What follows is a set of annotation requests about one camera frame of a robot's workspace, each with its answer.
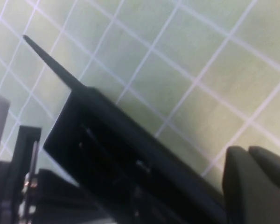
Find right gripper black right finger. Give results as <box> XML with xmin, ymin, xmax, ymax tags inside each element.
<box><xmin>248</xmin><ymin>145</ymin><xmax>280</xmax><ymax>196</ymax></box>

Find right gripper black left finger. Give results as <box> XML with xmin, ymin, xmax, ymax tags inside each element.
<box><xmin>221</xmin><ymin>145</ymin><xmax>280</xmax><ymax>224</ymax></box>

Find black glasses case printed sides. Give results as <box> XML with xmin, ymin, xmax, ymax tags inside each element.
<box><xmin>22</xmin><ymin>34</ymin><xmax>227</xmax><ymax>224</ymax></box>

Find green white checked tablecloth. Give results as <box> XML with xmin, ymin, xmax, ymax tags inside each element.
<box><xmin>0</xmin><ymin>0</ymin><xmax>280</xmax><ymax>182</ymax></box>

